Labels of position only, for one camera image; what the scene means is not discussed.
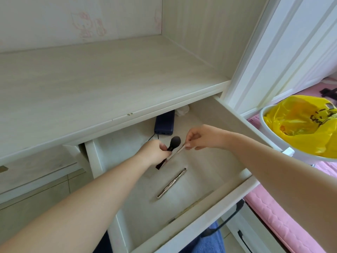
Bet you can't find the black makeup brush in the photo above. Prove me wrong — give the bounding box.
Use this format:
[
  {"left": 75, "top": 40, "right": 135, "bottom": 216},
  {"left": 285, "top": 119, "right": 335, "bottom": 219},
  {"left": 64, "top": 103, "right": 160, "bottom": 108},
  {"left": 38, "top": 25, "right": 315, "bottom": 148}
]
[{"left": 155, "top": 136, "right": 181, "bottom": 170}]

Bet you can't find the person's left hand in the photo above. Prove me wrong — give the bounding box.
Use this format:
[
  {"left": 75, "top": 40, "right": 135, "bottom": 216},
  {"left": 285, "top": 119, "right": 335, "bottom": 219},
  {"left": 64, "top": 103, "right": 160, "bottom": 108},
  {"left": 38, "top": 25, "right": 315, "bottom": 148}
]
[{"left": 135, "top": 140, "right": 173, "bottom": 168}]

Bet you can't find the white wardrobe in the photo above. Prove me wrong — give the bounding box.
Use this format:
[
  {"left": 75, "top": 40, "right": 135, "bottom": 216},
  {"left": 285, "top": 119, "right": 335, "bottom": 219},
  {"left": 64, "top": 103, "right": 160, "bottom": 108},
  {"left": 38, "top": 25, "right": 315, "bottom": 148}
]
[{"left": 220, "top": 0, "right": 337, "bottom": 120}]

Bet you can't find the person's right hand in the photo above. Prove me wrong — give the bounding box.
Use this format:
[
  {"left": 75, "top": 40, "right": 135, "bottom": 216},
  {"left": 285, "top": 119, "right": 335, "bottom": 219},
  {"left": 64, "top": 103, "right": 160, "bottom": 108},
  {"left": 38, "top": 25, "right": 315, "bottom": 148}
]
[{"left": 185, "top": 124, "right": 239, "bottom": 151}]

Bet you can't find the person's right forearm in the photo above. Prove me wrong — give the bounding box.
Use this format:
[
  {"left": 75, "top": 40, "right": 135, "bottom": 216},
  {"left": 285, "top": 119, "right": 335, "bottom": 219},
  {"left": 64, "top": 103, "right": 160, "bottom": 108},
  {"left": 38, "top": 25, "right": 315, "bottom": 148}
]
[{"left": 231, "top": 133, "right": 337, "bottom": 253}]

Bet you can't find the person's left forearm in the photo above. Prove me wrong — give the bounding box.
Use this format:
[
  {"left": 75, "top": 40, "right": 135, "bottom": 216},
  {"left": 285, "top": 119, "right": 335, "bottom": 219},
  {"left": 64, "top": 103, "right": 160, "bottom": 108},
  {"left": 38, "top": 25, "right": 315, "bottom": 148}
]
[{"left": 0, "top": 155, "right": 148, "bottom": 253}]

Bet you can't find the yellow plastic bag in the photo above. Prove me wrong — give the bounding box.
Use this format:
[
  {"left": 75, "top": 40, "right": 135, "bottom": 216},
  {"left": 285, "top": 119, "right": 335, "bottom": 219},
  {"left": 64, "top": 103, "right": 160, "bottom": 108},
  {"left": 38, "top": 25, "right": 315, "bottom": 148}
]
[{"left": 263, "top": 95, "right": 337, "bottom": 159}]

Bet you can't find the black clothes rack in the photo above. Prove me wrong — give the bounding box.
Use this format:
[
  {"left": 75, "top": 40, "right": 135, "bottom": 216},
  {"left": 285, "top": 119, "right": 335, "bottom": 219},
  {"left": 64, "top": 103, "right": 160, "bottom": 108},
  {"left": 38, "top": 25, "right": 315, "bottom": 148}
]
[{"left": 319, "top": 87, "right": 337, "bottom": 98}]

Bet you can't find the navy power bank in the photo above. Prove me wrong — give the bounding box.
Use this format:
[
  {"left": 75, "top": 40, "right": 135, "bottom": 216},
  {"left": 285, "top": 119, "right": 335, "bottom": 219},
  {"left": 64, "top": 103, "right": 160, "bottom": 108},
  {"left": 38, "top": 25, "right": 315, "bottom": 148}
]
[{"left": 154, "top": 110, "right": 176, "bottom": 136}]

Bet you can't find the white silver mascara pen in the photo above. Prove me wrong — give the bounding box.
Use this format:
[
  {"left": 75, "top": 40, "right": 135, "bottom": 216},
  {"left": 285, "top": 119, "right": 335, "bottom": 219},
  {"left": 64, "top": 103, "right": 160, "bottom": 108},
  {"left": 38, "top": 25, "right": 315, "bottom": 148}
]
[{"left": 157, "top": 168, "right": 188, "bottom": 199}]

